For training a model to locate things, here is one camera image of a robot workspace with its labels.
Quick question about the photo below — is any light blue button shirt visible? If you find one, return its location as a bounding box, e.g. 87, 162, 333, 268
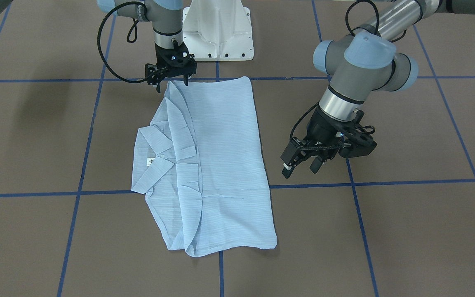
132, 76, 277, 257

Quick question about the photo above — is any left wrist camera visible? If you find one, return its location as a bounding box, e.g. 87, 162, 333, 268
337, 111, 378, 159

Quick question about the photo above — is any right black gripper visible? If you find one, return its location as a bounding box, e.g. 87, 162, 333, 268
145, 43, 197, 93

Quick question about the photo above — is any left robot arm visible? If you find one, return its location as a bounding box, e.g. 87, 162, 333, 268
281, 0, 475, 178

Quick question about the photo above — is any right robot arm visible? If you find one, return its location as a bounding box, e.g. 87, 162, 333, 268
96, 0, 197, 93

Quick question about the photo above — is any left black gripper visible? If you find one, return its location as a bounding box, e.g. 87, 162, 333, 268
281, 105, 354, 179

